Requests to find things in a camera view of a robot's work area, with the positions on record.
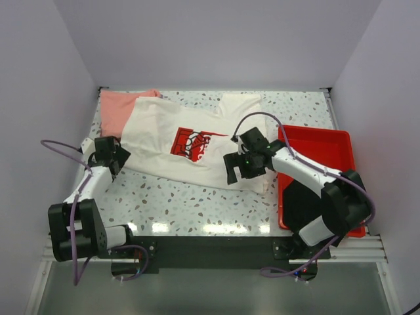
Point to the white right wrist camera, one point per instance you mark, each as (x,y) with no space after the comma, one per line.
(238,141)

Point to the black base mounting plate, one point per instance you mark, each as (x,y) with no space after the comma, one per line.
(273,256)

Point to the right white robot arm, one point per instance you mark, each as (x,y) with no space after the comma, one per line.
(314,176)

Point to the black t-shirt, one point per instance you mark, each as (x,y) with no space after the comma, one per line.
(315,218)

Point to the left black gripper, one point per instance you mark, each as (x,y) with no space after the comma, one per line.
(121,155)

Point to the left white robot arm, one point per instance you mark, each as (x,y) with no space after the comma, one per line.
(75,224)

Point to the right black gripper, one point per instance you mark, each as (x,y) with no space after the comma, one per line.
(234,159)

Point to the white t-shirt red print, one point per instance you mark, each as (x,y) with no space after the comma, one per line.
(187,144)

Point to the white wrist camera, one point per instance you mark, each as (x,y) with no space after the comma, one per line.
(87,148)
(238,141)

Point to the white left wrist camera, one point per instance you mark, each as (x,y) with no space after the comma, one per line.
(87,148)

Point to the folded salmon pink t-shirt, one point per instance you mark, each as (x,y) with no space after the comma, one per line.
(116,108)

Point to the red plastic bin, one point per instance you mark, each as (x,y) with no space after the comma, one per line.
(331,148)

